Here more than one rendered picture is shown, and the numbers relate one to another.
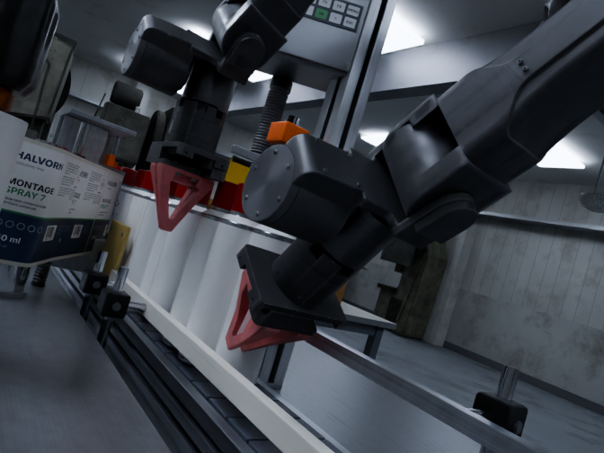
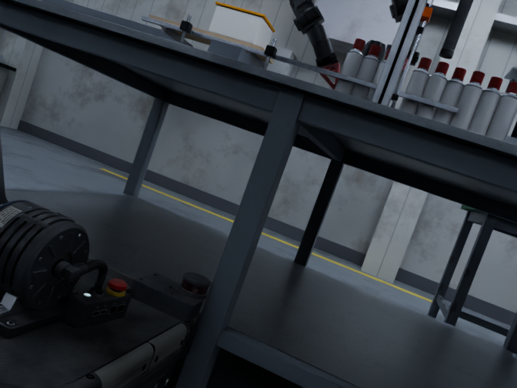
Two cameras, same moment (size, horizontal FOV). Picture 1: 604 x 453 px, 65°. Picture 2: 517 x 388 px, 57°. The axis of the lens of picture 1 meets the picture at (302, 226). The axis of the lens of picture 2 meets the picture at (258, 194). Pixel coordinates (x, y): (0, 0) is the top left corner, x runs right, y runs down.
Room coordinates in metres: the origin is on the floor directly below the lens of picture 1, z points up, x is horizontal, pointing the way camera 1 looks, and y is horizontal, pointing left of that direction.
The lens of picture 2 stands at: (1.58, -1.03, 0.63)
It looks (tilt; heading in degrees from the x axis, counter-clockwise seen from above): 4 degrees down; 141
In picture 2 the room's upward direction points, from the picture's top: 20 degrees clockwise
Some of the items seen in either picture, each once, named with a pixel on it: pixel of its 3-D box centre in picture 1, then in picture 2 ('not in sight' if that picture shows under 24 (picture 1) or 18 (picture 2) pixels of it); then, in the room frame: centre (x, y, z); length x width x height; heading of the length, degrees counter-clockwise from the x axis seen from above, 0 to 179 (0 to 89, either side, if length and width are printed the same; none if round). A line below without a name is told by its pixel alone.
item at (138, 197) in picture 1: (137, 228); (484, 112); (0.83, 0.27, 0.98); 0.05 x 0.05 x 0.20
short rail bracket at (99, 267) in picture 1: (102, 294); not in sight; (0.67, 0.24, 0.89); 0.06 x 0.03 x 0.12; 126
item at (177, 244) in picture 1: (181, 249); (414, 91); (0.67, 0.15, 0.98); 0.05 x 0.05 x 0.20
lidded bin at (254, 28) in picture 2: not in sight; (241, 30); (-2.28, 1.28, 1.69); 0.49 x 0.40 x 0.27; 36
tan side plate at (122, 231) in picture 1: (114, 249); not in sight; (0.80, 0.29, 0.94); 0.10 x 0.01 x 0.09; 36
